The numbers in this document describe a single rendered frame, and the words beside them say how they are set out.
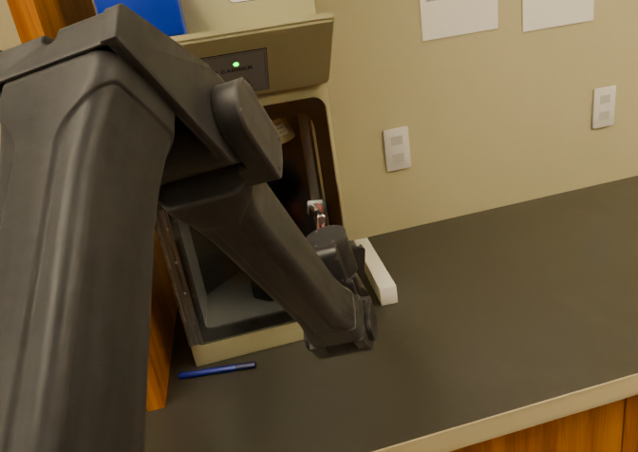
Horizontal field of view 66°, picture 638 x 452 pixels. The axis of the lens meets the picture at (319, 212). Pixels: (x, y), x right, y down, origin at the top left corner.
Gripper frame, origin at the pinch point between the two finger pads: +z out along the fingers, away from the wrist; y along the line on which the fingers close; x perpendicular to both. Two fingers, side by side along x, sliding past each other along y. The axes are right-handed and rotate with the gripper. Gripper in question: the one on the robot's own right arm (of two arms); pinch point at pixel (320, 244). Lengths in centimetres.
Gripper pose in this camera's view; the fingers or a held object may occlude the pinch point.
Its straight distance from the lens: 83.8
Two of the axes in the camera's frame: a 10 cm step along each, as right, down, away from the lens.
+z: -2.1, -3.5, 9.1
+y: -9.8, 0.7, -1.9
